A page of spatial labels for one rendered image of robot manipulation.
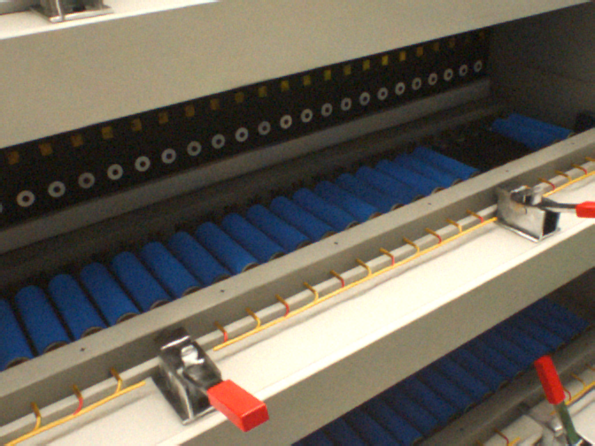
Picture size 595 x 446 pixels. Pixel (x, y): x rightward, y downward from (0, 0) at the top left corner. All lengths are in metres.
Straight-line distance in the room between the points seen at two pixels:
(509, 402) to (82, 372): 0.35
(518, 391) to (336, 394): 0.24
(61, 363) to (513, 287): 0.29
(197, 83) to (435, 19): 0.16
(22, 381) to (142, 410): 0.06
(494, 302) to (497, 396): 0.15
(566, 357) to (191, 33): 0.44
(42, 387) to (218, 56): 0.18
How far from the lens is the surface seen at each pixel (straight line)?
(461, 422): 0.53
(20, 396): 0.34
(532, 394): 0.57
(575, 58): 0.64
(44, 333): 0.37
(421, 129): 0.57
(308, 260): 0.38
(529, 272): 0.45
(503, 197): 0.47
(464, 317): 0.41
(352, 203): 0.45
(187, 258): 0.41
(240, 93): 0.47
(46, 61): 0.29
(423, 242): 0.43
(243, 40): 0.32
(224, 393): 0.28
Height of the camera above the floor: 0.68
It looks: 12 degrees down
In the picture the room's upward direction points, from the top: 15 degrees counter-clockwise
